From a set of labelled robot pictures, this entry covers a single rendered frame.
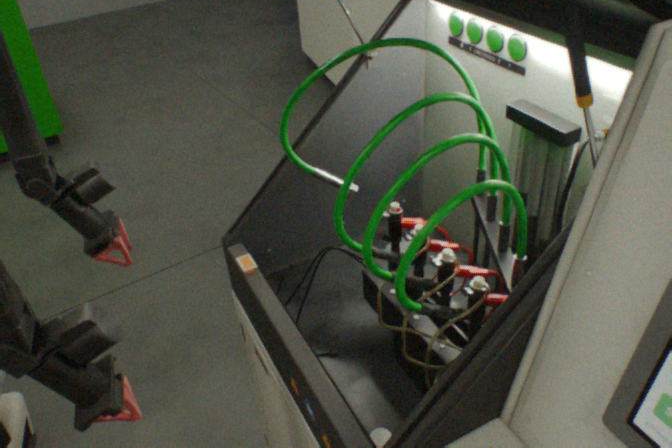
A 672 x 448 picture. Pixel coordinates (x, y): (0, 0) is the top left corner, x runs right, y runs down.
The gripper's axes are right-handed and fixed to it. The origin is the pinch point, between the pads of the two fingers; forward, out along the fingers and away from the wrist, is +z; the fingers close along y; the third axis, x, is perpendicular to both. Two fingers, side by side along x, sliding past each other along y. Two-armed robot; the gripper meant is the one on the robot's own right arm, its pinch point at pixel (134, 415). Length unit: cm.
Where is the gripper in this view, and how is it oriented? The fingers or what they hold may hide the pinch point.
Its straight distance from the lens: 102.4
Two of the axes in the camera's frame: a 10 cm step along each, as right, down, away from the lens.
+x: -8.3, 5.6, 0.4
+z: 4.6, 6.5, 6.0
